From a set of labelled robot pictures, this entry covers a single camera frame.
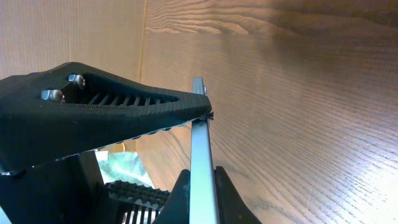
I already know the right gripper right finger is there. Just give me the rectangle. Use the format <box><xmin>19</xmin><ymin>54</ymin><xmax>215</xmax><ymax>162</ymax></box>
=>
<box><xmin>93</xmin><ymin>166</ymin><xmax>261</xmax><ymax>223</ymax></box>

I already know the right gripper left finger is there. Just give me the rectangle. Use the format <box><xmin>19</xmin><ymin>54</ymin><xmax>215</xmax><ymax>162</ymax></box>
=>
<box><xmin>1</xmin><ymin>62</ymin><xmax>213</xmax><ymax>170</ymax></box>

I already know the Galaxy smartphone cyan screen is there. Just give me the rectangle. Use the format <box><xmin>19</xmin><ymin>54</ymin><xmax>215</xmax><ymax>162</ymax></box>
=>
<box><xmin>188</xmin><ymin>77</ymin><xmax>220</xmax><ymax>224</ymax></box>

